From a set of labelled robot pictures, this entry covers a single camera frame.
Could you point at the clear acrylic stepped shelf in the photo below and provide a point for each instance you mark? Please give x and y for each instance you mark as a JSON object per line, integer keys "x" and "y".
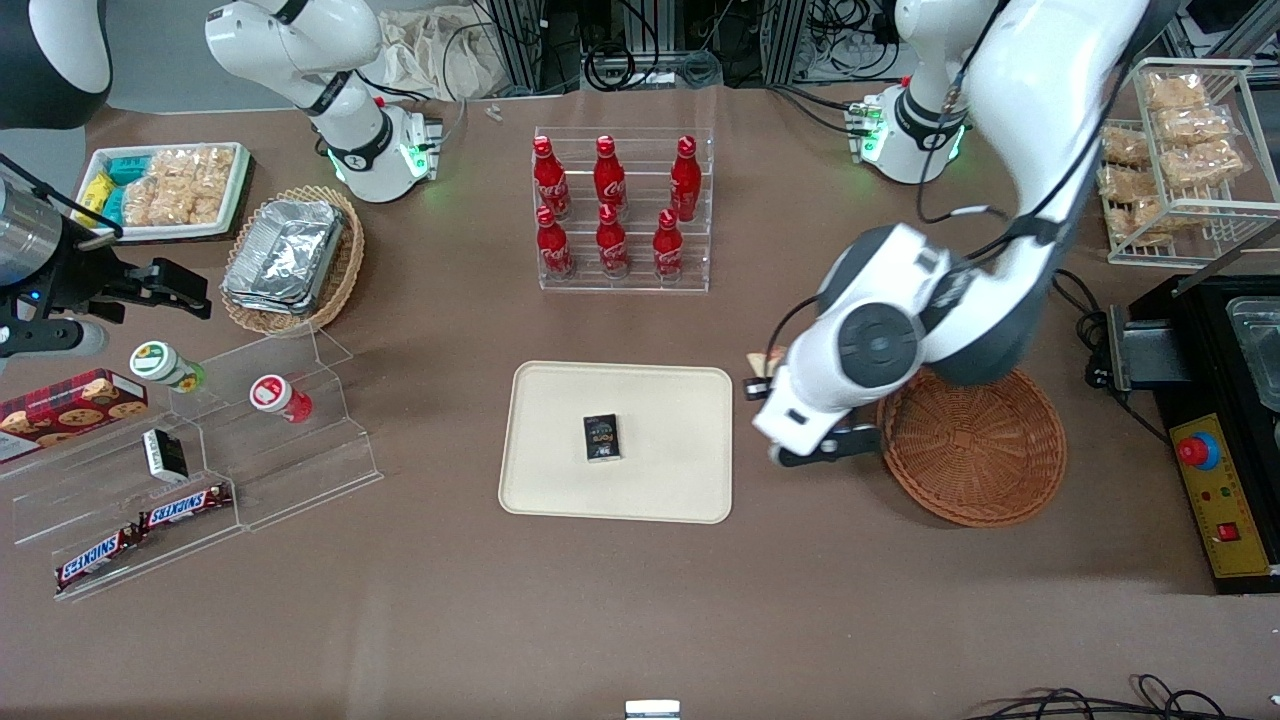
{"x": 300, "y": 460}

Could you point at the red cola bottle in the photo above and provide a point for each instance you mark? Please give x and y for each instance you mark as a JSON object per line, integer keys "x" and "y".
{"x": 686, "y": 180}
{"x": 609, "y": 175}
{"x": 552, "y": 250}
{"x": 668, "y": 250}
{"x": 548, "y": 175}
{"x": 612, "y": 248}

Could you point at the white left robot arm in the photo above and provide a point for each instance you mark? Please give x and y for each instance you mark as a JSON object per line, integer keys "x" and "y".
{"x": 1040, "y": 120}

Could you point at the black and white small box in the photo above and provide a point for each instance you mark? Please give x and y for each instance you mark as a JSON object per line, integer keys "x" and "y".
{"x": 165, "y": 455}

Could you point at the Snickers chocolate bar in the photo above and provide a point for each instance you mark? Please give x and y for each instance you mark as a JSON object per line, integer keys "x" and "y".
{"x": 95, "y": 560}
{"x": 185, "y": 507}

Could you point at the dark left wrist camera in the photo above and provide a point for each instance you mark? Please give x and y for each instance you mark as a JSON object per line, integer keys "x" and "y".
{"x": 835, "y": 447}

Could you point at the round wicker basket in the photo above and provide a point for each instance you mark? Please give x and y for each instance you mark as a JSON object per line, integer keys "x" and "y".
{"x": 975, "y": 455}

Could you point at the cream plastic tray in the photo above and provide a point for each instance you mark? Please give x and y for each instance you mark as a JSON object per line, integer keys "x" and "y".
{"x": 660, "y": 440}

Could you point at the oval wicker basket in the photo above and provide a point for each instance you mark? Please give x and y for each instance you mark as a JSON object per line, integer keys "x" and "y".
{"x": 345, "y": 270}

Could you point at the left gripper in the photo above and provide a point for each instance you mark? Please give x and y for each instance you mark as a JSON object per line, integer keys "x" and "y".
{"x": 754, "y": 388}

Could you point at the grey metal box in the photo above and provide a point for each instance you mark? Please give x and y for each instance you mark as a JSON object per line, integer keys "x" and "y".
{"x": 1150, "y": 350}

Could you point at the clear acrylic bottle rack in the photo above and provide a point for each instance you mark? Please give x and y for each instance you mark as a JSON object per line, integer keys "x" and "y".
{"x": 625, "y": 285}

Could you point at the tan sandwich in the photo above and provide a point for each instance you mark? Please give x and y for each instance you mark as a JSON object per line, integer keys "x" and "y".
{"x": 768, "y": 362}

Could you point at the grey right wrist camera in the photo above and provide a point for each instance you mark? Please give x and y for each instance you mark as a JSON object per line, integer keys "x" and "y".
{"x": 60, "y": 338}

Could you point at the white rectangular snack tray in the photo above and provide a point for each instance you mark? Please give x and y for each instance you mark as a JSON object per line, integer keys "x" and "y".
{"x": 90, "y": 232}

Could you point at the white cloth bag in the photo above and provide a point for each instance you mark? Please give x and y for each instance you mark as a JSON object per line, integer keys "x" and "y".
{"x": 430, "y": 50}

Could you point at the stack of foil trays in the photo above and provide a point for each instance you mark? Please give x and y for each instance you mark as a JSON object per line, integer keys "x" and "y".
{"x": 285, "y": 255}

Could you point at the red lid yoghurt cup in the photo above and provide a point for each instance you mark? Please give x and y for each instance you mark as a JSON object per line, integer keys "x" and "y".
{"x": 272, "y": 393}

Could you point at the teal snack packet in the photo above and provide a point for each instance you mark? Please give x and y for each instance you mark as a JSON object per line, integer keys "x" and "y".
{"x": 113, "y": 205}
{"x": 128, "y": 170}

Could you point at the small black card box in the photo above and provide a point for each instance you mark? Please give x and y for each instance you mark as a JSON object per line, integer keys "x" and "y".
{"x": 602, "y": 438}

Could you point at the aluminium frame rack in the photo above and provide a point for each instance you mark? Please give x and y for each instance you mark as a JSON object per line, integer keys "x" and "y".
{"x": 530, "y": 40}

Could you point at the red tartan cookie box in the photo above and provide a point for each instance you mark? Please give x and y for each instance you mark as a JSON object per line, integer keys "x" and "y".
{"x": 70, "y": 410}

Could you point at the black heating appliance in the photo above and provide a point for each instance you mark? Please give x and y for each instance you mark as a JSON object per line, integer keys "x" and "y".
{"x": 1205, "y": 360}

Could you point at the yellow control panel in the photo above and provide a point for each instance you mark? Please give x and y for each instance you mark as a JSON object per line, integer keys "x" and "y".
{"x": 1235, "y": 500}

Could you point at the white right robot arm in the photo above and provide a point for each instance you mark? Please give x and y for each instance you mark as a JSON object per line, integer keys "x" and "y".
{"x": 350, "y": 130}

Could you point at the clear rice cracker bag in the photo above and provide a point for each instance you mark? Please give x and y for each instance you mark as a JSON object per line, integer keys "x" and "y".
{"x": 215, "y": 180}
{"x": 1125, "y": 147}
{"x": 1202, "y": 163}
{"x": 160, "y": 190}
{"x": 1192, "y": 126}
{"x": 1122, "y": 182}
{"x": 1175, "y": 92}
{"x": 1150, "y": 215}

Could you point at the red emergency stop button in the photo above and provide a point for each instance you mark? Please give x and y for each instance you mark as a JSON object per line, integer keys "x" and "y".
{"x": 1197, "y": 451}

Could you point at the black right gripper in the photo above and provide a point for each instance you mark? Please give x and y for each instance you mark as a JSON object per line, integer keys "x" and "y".
{"x": 85, "y": 275}

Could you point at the yellow snack packet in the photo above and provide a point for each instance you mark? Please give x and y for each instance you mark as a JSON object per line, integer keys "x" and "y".
{"x": 93, "y": 193}

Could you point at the green sunflower lid cup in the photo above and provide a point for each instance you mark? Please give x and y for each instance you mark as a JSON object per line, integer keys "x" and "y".
{"x": 155, "y": 360}

